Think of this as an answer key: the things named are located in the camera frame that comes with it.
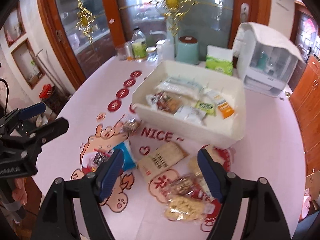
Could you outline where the clear bag yellow noodle snack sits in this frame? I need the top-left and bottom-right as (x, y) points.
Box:
(161, 174), (216, 222)

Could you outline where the orange white snack packet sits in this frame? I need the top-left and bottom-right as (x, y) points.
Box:
(206, 90), (234, 119)

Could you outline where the orange snack pack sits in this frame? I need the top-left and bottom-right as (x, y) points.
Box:
(150, 92), (183, 114)

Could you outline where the black pattern snack packet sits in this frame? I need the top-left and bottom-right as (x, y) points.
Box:
(86, 150), (113, 172)

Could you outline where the blue white snack packet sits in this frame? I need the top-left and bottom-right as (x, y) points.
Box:
(113, 140), (136, 171)

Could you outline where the small round nut snack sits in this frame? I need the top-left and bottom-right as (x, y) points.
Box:
(122, 118), (141, 134)

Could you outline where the pink cartoon tablecloth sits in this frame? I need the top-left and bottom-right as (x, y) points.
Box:
(34, 57), (305, 239)

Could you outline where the beige cracker packet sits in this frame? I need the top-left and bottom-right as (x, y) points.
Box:
(137, 142), (189, 184)

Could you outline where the wooden glass sliding door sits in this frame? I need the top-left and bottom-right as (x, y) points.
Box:
(37, 0), (271, 89)

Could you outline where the orange wooden cabinet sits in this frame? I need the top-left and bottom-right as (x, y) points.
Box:
(290, 55), (320, 176)

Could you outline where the white plastic storage bin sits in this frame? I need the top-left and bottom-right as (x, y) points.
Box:
(132, 60), (247, 149)

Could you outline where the green label plastic bottle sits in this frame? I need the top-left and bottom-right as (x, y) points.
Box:
(131, 26), (147, 61)

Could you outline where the small glass jar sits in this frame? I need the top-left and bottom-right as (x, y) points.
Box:
(146, 47), (158, 62)

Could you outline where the clear teal snack bag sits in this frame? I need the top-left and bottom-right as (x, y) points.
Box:
(155, 76), (204, 100)

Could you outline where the white cup sterilizer cabinet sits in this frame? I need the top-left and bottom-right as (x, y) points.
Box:
(232, 22), (303, 98)

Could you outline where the green tissue box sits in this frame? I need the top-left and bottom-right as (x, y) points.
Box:
(205, 45), (233, 76)

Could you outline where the teal ceramic canister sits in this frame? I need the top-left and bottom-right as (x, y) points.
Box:
(176, 36), (199, 65)

